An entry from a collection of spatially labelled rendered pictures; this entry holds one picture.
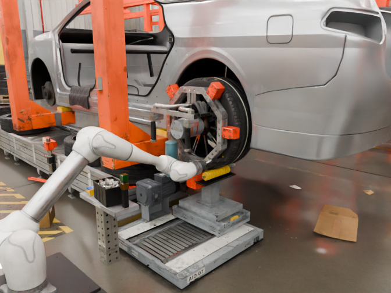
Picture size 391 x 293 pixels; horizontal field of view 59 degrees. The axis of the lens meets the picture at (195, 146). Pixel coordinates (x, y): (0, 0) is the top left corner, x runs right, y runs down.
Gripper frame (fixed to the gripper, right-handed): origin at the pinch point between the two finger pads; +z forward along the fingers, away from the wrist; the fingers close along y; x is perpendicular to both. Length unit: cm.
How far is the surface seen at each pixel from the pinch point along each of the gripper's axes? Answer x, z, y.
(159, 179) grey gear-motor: 19, -11, -52
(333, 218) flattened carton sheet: -74, 98, -15
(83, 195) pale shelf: 24, -73, -50
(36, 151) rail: 143, -35, -187
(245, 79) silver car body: 29, 9, 48
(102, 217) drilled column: 4, -70, -47
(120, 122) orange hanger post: 61, -35, -30
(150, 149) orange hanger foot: 44, -8, -47
